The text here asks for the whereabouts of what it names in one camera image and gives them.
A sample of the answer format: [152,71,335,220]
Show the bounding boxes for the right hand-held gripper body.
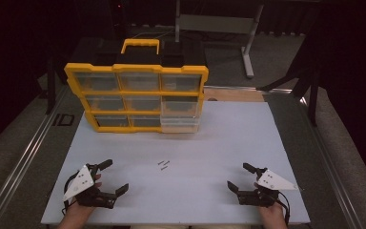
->
[236,167,299,208]

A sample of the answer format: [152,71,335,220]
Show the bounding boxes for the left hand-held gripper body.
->
[63,163,118,210]

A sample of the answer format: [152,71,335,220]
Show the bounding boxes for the clear plastic drawer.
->
[159,114,200,134]

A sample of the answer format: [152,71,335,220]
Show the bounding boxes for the person's left hand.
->
[64,174,104,222]

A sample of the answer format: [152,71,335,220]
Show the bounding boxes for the person's right hand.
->
[259,202,288,224]

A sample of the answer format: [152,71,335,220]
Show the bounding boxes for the wooden board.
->
[203,88,265,103]

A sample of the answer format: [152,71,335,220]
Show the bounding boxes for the grid of clear drawers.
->
[74,72,202,128]

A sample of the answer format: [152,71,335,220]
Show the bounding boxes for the black metal stand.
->
[256,30,321,127]
[37,55,60,116]

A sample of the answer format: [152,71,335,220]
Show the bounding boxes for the yellow drawer organizer cabinet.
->
[64,37,210,134]

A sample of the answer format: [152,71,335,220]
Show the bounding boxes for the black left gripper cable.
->
[62,174,78,216]

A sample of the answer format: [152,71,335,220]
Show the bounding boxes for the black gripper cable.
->
[62,174,78,216]
[276,191,292,225]

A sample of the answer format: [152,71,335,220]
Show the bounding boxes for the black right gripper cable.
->
[276,191,292,225]

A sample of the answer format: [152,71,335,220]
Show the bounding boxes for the aluminium rail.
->
[297,94,365,229]
[0,85,71,229]

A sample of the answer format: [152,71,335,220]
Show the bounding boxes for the grey metal desk frame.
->
[173,0,265,79]

